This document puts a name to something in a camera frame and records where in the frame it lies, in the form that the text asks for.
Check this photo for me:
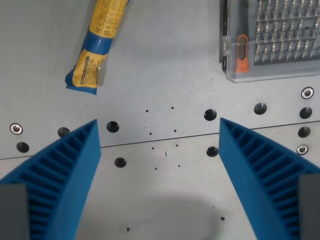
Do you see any clear plastic screwdriver bit case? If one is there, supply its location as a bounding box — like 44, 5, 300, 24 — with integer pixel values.
218, 0, 320, 83

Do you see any silver socket head bolt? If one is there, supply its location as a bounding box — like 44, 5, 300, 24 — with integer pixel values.
296, 144, 309, 156
9, 122, 24, 135
300, 86, 315, 100

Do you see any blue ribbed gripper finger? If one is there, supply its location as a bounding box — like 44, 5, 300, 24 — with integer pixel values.
218, 117, 320, 240
0, 118, 102, 240

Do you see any blue and yellow snack bag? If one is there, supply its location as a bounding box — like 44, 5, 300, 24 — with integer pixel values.
65, 0, 132, 96

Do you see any orange and black screwdriver handle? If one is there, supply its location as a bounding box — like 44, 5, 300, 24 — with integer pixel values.
234, 34, 250, 74

